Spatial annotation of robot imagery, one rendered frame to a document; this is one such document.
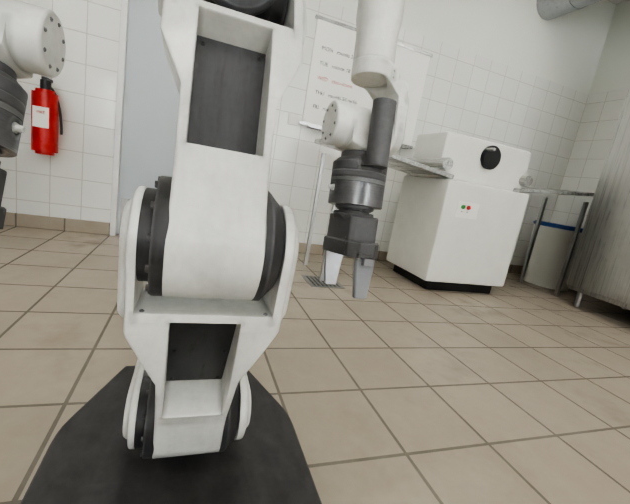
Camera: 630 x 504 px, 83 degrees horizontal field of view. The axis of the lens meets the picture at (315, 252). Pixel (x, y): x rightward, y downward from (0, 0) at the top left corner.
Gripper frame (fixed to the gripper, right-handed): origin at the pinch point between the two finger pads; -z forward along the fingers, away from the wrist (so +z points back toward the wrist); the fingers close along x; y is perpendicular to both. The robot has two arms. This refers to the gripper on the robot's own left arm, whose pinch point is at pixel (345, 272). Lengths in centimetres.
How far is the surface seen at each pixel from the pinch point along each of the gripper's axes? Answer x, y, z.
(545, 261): -195, 334, -2
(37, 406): -57, -55, -50
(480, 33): -223, 228, 204
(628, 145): -119, 292, 97
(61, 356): -83, -56, -46
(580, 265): -137, 293, 0
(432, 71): -231, 185, 160
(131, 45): -251, -63, 117
